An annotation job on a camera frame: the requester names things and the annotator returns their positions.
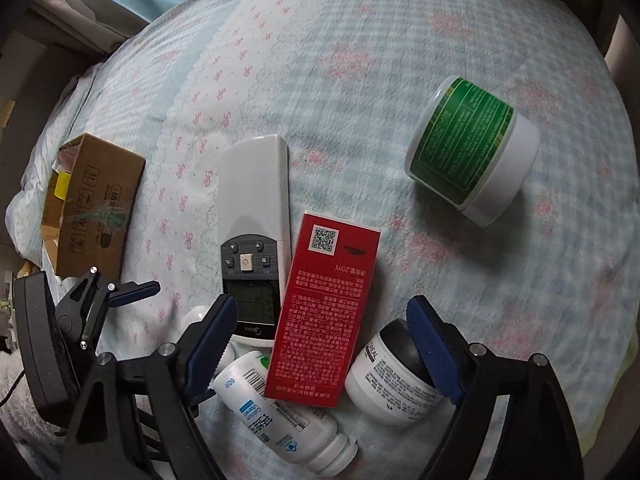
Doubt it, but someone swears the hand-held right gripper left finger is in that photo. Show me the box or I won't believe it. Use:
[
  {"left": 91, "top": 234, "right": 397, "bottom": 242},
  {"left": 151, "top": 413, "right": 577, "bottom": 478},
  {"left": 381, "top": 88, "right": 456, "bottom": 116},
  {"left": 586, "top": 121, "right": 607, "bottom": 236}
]
[{"left": 60, "top": 294, "right": 238, "bottom": 480}]

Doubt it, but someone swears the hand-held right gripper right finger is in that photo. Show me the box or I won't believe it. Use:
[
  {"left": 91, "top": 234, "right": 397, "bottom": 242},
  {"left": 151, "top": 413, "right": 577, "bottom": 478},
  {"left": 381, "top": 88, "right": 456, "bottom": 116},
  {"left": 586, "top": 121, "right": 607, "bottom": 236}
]
[{"left": 406, "top": 295, "right": 586, "bottom": 480}]

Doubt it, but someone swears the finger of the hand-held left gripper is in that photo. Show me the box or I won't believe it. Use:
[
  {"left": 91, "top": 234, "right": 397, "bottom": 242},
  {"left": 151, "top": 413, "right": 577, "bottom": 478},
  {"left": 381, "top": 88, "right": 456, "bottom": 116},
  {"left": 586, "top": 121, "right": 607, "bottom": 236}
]
[{"left": 55, "top": 266, "right": 162, "bottom": 356}]

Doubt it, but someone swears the red carton box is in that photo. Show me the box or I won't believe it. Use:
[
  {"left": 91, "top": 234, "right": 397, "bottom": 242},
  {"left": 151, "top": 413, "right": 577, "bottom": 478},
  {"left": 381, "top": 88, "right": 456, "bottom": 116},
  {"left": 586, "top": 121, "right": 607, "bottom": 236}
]
[{"left": 264, "top": 212, "right": 382, "bottom": 407}]

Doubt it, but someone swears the small white round object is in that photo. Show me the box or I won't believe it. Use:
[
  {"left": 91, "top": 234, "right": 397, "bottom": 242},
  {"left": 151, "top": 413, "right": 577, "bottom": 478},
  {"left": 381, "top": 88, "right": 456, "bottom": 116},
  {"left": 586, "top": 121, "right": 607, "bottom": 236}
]
[{"left": 181, "top": 305, "right": 212, "bottom": 332}]

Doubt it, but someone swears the white jar with black lid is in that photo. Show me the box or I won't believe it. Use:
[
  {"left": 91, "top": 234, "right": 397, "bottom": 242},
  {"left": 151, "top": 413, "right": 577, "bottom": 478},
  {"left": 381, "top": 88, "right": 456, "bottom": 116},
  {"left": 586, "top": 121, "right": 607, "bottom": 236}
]
[{"left": 345, "top": 319, "right": 453, "bottom": 428}]

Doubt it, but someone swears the white fluffy cloth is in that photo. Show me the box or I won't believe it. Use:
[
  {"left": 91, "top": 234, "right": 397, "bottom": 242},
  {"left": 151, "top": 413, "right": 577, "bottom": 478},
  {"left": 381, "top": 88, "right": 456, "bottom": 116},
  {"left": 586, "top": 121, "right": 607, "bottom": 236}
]
[{"left": 0, "top": 350, "right": 66, "bottom": 463}]

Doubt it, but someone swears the brown cardboard box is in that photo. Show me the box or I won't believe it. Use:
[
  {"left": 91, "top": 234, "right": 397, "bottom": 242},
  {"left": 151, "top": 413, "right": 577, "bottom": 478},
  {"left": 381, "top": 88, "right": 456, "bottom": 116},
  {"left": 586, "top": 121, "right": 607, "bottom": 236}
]
[{"left": 41, "top": 133, "right": 147, "bottom": 279}]

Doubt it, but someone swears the white plastic bottle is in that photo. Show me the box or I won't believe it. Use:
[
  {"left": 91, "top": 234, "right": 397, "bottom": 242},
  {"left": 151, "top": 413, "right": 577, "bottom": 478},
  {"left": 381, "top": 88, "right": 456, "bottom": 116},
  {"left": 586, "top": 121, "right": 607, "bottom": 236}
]
[{"left": 212, "top": 349, "right": 360, "bottom": 477}]

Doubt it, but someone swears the white remote control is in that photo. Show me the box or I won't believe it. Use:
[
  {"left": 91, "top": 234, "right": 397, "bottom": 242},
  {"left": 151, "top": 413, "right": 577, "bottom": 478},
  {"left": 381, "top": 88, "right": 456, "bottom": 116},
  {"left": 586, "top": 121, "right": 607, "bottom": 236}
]
[{"left": 220, "top": 134, "right": 292, "bottom": 347}]

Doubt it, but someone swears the white jar with green label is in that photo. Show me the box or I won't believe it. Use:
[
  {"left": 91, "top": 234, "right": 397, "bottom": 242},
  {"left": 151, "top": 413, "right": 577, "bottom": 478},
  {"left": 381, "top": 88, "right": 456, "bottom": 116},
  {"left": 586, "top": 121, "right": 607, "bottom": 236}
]
[{"left": 405, "top": 76, "right": 542, "bottom": 227}]

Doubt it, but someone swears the beige cloth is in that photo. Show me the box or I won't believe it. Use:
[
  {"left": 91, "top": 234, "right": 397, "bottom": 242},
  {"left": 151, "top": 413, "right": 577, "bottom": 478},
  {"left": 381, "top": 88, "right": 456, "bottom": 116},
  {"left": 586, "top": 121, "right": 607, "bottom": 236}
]
[{"left": 30, "top": 0, "right": 151, "bottom": 58}]

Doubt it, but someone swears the printed bow pattern blanket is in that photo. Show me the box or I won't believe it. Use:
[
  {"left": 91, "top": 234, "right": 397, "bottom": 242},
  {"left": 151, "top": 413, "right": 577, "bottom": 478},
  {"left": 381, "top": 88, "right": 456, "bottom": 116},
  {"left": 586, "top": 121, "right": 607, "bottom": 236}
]
[{"left": 5, "top": 0, "right": 640, "bottom": 480}]

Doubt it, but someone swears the brown wooden furniture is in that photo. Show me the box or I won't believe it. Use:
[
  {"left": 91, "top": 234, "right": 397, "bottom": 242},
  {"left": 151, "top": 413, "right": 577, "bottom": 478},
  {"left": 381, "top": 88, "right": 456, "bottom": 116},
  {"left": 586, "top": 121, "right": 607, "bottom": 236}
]
[{"left": 604, "top": 14, "right": 640, "bottom": 116}]

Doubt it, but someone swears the black cable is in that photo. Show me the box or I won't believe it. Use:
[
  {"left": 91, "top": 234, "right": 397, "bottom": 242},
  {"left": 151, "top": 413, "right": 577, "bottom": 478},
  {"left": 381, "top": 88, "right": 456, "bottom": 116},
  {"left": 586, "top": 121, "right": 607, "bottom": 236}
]
[{"left": 0, "top": 370, "right": 27, "bottom": 407}]

